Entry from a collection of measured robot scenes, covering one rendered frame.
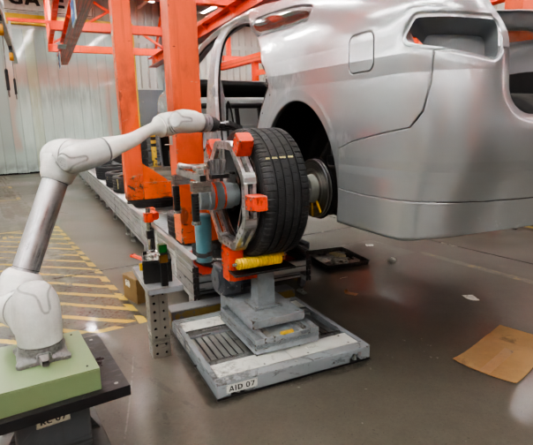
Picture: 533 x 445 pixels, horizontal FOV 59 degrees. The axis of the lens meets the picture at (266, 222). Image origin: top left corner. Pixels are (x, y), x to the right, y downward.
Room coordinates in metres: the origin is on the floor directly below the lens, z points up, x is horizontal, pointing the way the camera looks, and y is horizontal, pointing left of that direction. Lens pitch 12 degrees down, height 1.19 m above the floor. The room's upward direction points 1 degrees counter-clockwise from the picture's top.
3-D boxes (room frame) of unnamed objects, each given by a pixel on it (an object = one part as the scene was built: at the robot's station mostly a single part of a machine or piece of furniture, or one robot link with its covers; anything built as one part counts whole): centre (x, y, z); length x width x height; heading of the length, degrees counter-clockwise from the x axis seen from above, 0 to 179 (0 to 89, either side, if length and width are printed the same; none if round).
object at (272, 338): (2.41, 0.01, 0.13); 0.50 x 0.36 x 0.10; 25
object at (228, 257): (2.40, 0.15, 0.48); 0.16 x 0.12 x 0.17; 115
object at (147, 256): (2.28, 0.56, 0.51); 0.20 x 0.14 x 0.13; 16
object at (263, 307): (2.45, 0.03, 0.32); 0.40 x 0.30 x 0.28; 25
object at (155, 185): (4.66, 0.97, 0.69); 0.52 x 0.17 x 0.35; 115
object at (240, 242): (2.38, 0.18, 0.85); 0.54 x 0.07 x 0.54; 25
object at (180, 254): (3.92, 0.95, 0.28); 2.47 x 0.09 x 0.22; 25
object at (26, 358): (1.59, 0.83, 0.41); 0.22 x 0.18 x 0.06; 31
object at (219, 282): (2.71, 0.12, 0.26); 0.42 x 0.18 x 0.35; 115
